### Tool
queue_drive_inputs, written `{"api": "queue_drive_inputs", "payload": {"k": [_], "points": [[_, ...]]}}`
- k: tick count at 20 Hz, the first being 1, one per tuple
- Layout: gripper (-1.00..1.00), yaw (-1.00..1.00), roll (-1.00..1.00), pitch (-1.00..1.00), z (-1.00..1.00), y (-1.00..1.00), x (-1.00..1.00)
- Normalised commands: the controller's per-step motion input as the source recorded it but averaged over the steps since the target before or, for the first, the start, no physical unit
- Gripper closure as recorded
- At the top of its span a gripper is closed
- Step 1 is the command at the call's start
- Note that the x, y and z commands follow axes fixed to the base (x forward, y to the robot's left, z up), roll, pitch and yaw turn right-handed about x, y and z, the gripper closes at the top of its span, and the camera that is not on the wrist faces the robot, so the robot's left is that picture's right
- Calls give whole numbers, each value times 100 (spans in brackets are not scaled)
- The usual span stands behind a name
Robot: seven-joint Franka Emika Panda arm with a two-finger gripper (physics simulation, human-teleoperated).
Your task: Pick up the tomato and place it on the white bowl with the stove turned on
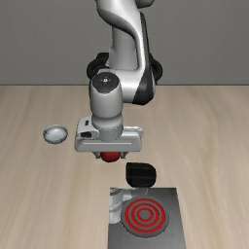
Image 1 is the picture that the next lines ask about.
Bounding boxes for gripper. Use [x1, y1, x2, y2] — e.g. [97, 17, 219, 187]
[74, 117, 145, 160]

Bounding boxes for red tomato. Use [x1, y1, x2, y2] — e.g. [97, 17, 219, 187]
[99, 151, 123, 163]

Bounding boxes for white bowl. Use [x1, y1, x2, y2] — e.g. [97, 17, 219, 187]
[43, 124, 69, 145]

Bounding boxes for grey stove plate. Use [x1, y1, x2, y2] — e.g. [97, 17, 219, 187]
[107, 161, 188, 249]

